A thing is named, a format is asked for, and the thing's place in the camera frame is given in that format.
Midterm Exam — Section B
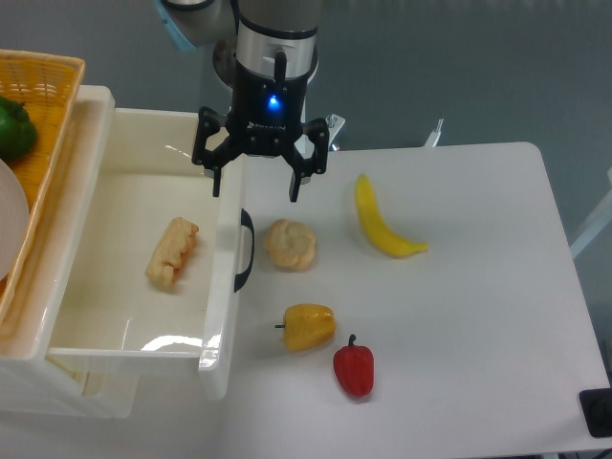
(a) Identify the red bell pepper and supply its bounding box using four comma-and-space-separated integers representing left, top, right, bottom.
333, 334, 375, 398

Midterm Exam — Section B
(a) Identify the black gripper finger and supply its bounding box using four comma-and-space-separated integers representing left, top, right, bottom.
191, 106, 245, 197
282, 118, 330, 203

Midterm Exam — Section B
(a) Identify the square toast bread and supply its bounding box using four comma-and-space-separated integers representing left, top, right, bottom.
145, 217, 200, 290

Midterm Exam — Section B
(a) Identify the round bread roll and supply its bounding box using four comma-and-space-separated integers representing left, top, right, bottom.
264, 219, 317, 272

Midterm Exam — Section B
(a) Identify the black device at table edge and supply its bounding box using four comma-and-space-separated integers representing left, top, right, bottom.
579, 388, 612, 438

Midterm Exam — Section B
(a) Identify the white table leg frame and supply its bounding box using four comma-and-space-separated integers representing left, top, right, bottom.
569, 189, 611, 260

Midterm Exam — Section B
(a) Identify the white round plate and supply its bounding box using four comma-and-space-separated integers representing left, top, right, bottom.
0, 161, 30, 278

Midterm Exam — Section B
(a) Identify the green bell pepper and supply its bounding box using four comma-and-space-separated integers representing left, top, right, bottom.
0, 97, 38, 163

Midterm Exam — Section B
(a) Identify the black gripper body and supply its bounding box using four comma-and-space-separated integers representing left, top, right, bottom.
226, 63, 308, 157

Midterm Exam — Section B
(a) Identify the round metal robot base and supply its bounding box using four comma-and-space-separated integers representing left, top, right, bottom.
212, 38, 237, 90

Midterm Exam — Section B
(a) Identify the white table clamp bracket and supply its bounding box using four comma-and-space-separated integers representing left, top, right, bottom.
424, 118, 444, 148

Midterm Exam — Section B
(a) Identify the white drawer cabinet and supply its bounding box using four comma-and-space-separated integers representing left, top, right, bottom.
1, 85, 138, 418

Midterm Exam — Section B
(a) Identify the yellow bell pepper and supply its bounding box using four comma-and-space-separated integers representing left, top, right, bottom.
274, 303, 337, 352

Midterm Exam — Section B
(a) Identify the upper white drawer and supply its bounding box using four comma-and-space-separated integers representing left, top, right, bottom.
48, 109, 244, 400

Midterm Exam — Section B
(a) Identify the black drawer handle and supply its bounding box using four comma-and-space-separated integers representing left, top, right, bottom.
233, 208, 255, 293

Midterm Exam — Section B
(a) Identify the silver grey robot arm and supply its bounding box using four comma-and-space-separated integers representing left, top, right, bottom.
156, 1, 330, 201

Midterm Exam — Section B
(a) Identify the orange woven basket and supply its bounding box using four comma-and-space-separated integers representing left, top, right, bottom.
1, 49, 85, 317

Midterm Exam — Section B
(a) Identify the yellow banana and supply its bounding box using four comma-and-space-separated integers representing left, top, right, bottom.
354, 174, 428, 258

